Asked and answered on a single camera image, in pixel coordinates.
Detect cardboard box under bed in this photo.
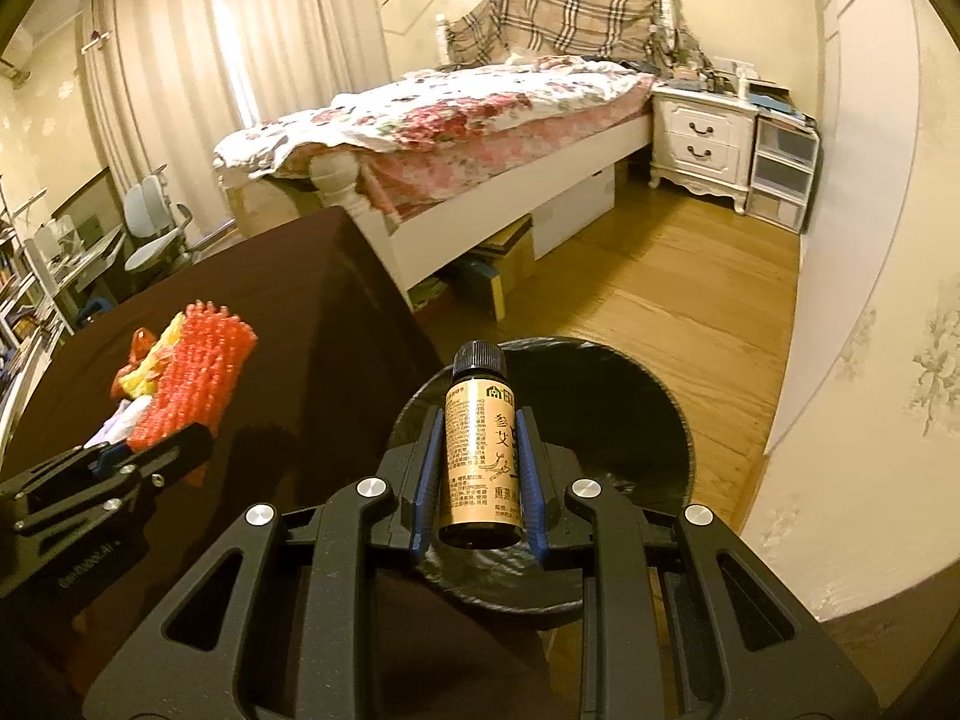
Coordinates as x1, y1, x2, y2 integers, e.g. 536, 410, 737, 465
454, 215, 535, 322

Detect white bookshelf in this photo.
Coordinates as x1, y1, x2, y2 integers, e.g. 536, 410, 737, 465
2, 187, 67, 426

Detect red plastic bag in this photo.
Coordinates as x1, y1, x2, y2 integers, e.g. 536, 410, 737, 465
110, 328, 158, 400

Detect dark brown tablecloth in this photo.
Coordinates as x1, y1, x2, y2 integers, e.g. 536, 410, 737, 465
2, 210, 439, 718

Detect floral quilt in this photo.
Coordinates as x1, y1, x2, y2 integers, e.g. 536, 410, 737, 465
213, 55, 656, 224

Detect orange foam net sleeve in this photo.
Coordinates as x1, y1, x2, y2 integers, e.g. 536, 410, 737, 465
127, 301, 257, 452

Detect lavender paper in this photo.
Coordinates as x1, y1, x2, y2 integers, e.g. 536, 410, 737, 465
83, 395, 153, 449

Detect gold labelled small bottle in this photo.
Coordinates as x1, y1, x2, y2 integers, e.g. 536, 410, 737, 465
439, 340, 523, 550

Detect white storage box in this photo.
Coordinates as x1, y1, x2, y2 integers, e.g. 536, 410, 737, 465
532, 166, 615, 260

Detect light green desk chair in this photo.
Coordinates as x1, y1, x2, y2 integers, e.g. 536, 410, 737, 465
122, 164, 194, 273

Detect white bed frame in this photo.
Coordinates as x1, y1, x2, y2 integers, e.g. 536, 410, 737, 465
224, 110, 656, 301

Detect yellow foam net sleeve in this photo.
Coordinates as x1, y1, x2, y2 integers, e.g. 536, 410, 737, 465
116, 312, 185, 400

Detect white nightstand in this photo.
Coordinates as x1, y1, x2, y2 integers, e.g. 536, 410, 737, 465
649, 83, 758, 215

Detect beige curtains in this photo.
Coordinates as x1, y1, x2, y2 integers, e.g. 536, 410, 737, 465
78, 0, 391, 238

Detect black lined trash bin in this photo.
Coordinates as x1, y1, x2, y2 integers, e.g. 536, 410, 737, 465
416, 337, 695, 624

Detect plastic drawer unit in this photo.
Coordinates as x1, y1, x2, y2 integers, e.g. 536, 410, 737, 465
745, 109, 820, 234

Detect plaid blanket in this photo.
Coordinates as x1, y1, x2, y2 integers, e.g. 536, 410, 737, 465
446, 0, 662, 70

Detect white desk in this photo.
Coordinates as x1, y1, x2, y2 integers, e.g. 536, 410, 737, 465
23, 226, 127, 335

